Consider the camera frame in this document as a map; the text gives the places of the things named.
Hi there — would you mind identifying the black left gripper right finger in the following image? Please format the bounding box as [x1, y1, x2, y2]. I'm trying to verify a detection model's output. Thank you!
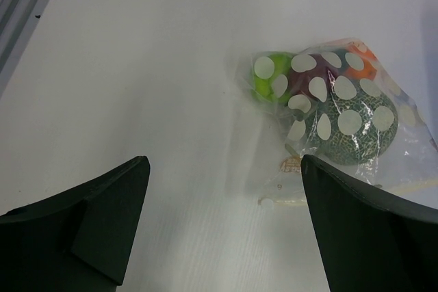
[301, 155, 437, 291]

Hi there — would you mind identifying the orange toy fruit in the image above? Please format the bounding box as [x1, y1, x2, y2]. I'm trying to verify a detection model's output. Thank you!
[346, 42, 377, 81]

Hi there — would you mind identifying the green netted toy melon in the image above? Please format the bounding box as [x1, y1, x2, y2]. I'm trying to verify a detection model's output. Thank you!
[287, 91, 398, 165]

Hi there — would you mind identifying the lime green toy fruit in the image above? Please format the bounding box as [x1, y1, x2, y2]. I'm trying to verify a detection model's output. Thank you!
[252, 52, 294, 105]

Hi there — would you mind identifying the clear polka dot zip bag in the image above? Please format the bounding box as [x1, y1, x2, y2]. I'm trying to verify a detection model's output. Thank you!
[240, 38, 437, 206]

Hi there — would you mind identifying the dark red toy fruit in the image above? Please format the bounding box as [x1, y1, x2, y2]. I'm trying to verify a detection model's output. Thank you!
[287, 54, 339, 103]

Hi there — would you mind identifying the aluminium frame rail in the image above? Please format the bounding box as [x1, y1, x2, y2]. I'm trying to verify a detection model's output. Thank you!
[1, 0, 49, 79]

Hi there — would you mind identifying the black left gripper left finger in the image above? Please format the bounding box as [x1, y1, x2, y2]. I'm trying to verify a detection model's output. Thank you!
[1, 156, 151, 287]

